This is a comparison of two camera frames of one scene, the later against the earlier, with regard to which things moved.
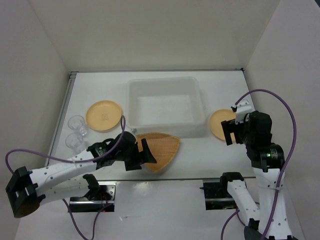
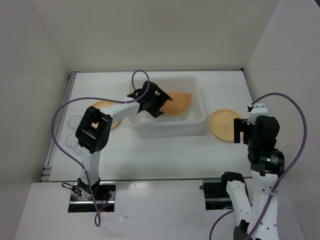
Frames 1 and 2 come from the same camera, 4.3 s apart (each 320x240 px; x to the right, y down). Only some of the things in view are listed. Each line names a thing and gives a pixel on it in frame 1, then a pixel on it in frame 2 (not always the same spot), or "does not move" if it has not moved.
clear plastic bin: x=171 y=105 does not move
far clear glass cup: x=77 y=123 does not move
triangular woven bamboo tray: x=162 y=147 → x=180 y=103
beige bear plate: x=215 y=120 does not move
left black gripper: x=147 y=157 → x=162 y=98
